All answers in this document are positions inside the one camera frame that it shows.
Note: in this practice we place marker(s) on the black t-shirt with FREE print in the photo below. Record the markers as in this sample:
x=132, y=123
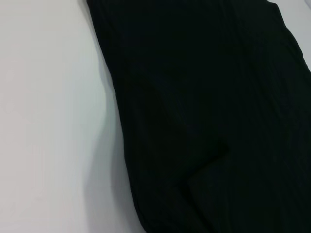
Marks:
x=206, y=121

